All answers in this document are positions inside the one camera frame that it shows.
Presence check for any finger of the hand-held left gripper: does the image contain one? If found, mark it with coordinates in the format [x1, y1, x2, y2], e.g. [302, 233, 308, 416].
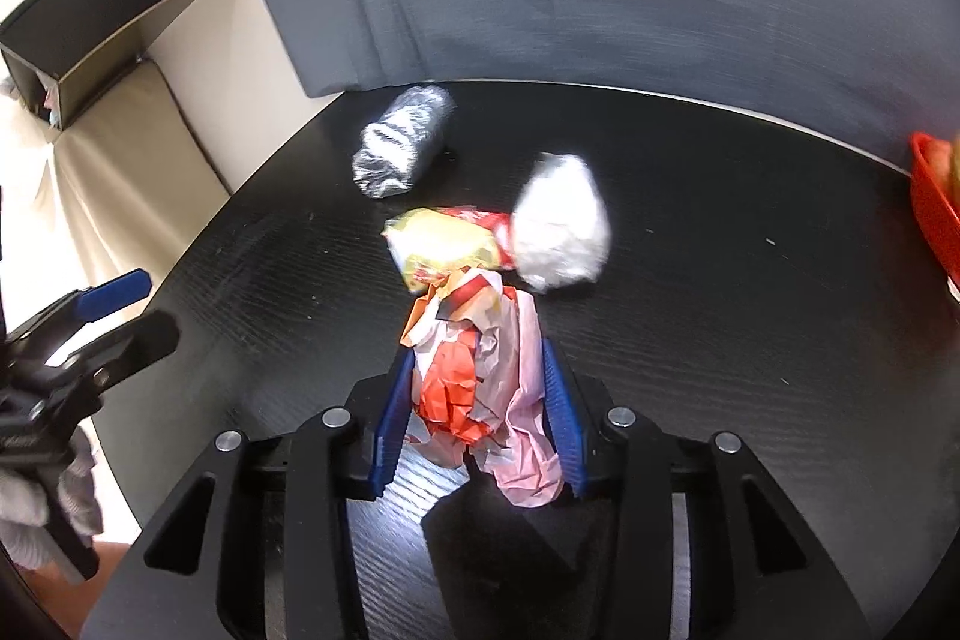
[11, 268, 152, 349]
[45, 311, 181, 390]

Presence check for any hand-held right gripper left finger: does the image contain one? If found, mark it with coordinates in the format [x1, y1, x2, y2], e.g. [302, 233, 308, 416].
[79, 347, 418, 640]

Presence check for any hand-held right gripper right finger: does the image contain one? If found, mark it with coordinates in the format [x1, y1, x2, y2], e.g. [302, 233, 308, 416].
[541, 338, 871, 640]

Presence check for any pink red paper wrapper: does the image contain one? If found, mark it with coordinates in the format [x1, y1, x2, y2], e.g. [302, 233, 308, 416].
[404, 268, 566, 508]

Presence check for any person's left hand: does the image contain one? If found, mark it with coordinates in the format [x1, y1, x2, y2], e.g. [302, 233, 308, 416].
[0, 428, 104, 568]

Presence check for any yellow red snack wrapper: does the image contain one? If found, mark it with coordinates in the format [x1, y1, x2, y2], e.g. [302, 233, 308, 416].
[383, 204, 520, 297]

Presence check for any small crumpled white plastic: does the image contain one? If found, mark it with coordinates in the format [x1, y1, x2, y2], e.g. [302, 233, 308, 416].
[511, 152, 611, 293]

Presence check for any crumpled silver foil wrapper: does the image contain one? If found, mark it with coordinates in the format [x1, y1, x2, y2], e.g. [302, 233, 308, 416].
[352, 83, 457, 200]

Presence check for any red plastic bowl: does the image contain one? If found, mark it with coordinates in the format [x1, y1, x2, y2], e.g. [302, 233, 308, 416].
[908, 131, 960, 283]

